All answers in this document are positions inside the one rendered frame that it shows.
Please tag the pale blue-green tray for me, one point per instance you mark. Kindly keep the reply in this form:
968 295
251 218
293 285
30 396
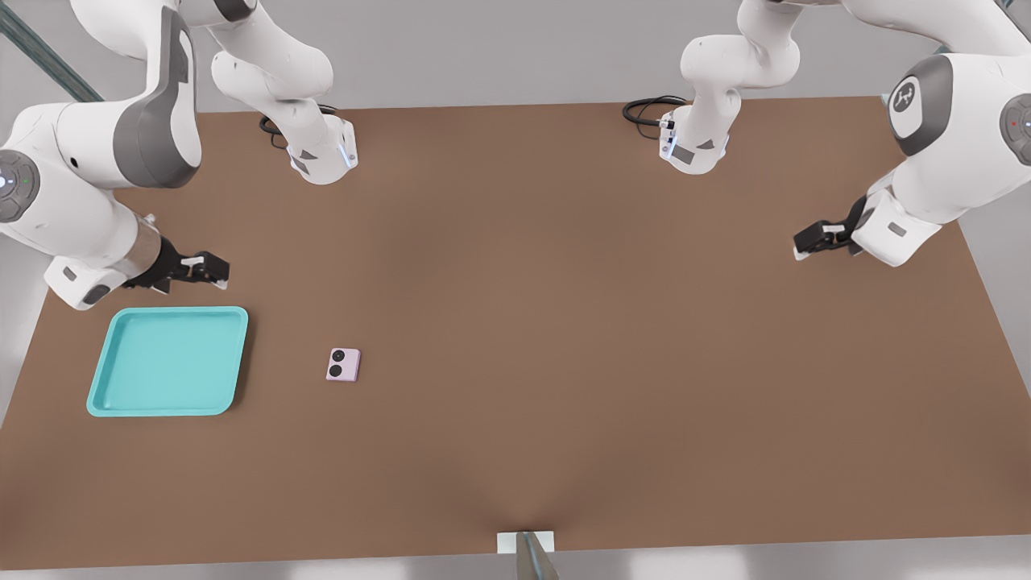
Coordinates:
167 362

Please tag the pale lilac phone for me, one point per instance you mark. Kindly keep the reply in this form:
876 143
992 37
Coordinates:
343 364

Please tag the silver frame post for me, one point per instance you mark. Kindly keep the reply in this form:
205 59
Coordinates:
44 52
529 554

